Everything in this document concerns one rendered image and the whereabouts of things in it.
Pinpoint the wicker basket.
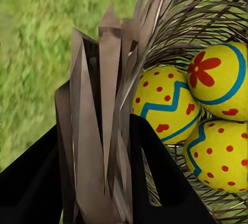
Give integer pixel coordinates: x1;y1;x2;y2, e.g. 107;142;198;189
54;0;248;224

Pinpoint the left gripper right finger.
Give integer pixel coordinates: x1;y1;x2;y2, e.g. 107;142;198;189
129;114;217;224

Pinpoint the easter egg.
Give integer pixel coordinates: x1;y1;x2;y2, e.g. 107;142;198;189
186;41;248;122
133;65;201;145
183;117;248;194

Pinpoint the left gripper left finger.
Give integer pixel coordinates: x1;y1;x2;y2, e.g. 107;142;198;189
0;125;63;224

